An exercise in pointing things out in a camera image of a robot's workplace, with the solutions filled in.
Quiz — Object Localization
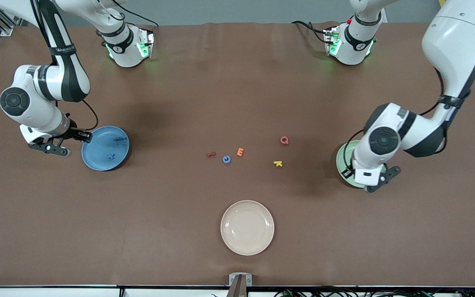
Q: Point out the black base cable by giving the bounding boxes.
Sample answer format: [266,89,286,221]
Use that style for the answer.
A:
[291,20,329,44]
[114,0,160,28]

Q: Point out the grey metal table clamp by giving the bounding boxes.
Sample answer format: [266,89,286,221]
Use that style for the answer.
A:
[228,273,253,297]

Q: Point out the cream white plate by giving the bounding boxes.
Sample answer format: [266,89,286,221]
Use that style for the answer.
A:
[220,200,275,256]

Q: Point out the black left base cable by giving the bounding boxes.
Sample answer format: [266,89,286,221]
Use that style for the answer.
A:
[291,20,329,44]

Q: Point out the brown table mat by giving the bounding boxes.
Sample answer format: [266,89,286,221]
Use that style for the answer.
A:
[0,21,475,287]

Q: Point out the light green plate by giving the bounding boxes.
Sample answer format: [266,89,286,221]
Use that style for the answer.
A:
[336,140,386,189]

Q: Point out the tangled black cable bundle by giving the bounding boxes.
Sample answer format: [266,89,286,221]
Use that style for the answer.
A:
[273,285,475,297]

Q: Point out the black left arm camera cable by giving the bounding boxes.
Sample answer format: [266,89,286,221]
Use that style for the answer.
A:
[342,66,447,176]

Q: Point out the black right base cable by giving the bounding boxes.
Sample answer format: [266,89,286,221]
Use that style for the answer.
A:
[114,0,160,28]

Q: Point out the blue plate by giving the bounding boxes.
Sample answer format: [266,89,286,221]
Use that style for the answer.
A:
[81,126,130,171]

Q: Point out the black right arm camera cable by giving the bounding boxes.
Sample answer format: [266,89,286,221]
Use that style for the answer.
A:
[31,0,99,132]

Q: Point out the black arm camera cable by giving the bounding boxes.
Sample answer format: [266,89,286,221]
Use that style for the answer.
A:
[342,66,447,176]
[31,0,99,132]

